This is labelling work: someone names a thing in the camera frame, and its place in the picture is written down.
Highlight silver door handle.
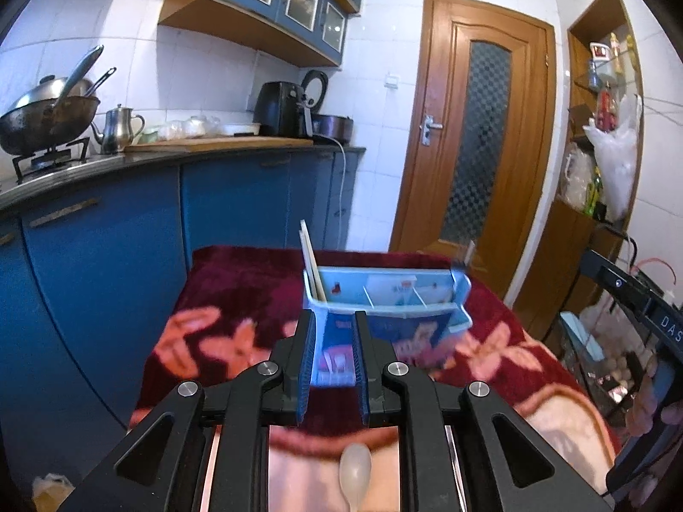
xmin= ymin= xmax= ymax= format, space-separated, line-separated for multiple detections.
xmin=420 ymin=115 xmax=444 ymax=146

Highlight light blue utensil box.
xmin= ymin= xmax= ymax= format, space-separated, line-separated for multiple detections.
xmin=303 ymin=265 xmax=473 ymax=387

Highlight person's right hand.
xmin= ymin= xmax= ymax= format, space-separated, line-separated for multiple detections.
xmin=625 ymin=369 xmax=683 ymax=438

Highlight white spoon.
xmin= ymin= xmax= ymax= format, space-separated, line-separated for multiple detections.
xmin=339 ymin=444 xmax=373 ymax=512

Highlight steel kettle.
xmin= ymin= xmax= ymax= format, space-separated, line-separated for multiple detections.
xmin=92 ymin=105 xmax=146 ymax=155

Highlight black wok with lid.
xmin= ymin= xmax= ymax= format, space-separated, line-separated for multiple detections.
xmin=0 ymin=45 xmax=117 ymax=157

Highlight white plastic bag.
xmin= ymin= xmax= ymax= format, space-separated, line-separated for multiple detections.
xmin=583 ymin=93 xmax=644 ymax=222

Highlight blue base cabinets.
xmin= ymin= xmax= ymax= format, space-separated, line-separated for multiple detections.
xmin=0 ymin=146 xmax=366 ymax=492

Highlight white power cable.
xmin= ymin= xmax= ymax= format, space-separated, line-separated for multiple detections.
xmin=320 ymin=136 xmax=349 ymax=249

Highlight wooden shelf unit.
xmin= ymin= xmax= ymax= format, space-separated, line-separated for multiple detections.
xmin=515 ymin=0 xmax=646 ymax=342

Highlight floral printed blanket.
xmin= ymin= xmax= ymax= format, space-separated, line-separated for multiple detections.
xmin=128 ymin=245 xmax=622 ymax=512

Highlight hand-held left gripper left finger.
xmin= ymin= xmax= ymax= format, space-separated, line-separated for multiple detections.
xmin=64 ymin=309 xmax=317 ymax=512

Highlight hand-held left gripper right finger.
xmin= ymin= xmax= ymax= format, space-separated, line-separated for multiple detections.
xmin=353 ymin=309 xmax=614 ymax=512

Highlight wooden cutting board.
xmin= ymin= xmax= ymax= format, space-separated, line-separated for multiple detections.
xmin=124 ymin=137 xmax=314 ymax=151

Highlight gas stove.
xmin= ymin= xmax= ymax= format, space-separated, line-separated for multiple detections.
xmin=12 ymin=137 xmax=91 ymax=182

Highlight blue wall cabinet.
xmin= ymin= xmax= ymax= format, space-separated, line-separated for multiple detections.
xmin=158 ymin=0 xmax=369 ymax=68

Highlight dark kitchen countertop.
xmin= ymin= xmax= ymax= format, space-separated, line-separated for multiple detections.
xmin=0 ymin=139 xmax=367 ymax=214

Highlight black rice cooker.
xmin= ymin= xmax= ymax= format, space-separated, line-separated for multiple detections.
xmin=300 ymin=69 xmax=354 ymax=145

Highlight black air fryer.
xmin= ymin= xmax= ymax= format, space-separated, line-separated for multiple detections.
xmin=253 ymin=81 xmax=307 ymax=138

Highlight wooden door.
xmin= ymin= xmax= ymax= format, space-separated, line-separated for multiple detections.
xmin=389 ymin=0 xmax=557 ymax=310

